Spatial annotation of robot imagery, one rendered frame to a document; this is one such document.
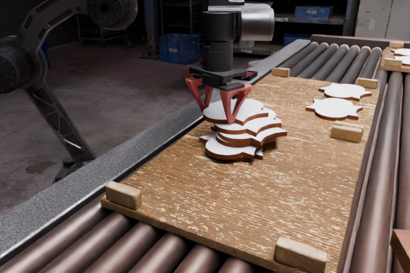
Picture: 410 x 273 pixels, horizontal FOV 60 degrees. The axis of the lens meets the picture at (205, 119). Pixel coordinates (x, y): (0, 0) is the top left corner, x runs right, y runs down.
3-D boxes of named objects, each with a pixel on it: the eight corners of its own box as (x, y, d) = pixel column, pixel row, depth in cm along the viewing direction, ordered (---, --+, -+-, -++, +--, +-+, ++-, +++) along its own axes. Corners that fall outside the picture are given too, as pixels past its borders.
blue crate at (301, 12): (293, 17, 522) (294, 5, 516) (300, 14, 553) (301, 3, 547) (328, 19, 500) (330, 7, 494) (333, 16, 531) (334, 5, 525)
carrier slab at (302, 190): (100, 206, 55) (99, 198, 55) (215, 118, 89) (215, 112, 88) (331, 294, 40) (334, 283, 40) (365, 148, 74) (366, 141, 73)
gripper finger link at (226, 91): (226, 111, 74) (226, 67, 70) (251, 121, 69) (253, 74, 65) (201, 119, 70) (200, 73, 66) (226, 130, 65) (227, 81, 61)
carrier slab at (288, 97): (216, 117, 89) (216, 111, 89) (269, 78, 123) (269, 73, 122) (366, 147, 74) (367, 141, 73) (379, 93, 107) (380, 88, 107)
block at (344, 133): (329, 138, 75) (331, 126, 74) (330, 134, 76) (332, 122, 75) (360, 144, 72) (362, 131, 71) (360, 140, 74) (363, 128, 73)
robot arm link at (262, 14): (208, 17, 74) (208, -21, 67) (263, 17, 74) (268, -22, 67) (208, 55, 66) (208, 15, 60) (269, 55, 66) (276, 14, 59)
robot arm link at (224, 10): (202, 5, 66) (202, 7, 60) (239, 4, 66) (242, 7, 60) (202, 42, 68) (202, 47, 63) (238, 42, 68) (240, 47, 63)
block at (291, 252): (273, 261, 43) (274, 244, 42) (277, 251, 44) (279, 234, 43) (323, 280, 40) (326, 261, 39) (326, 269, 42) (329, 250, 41)
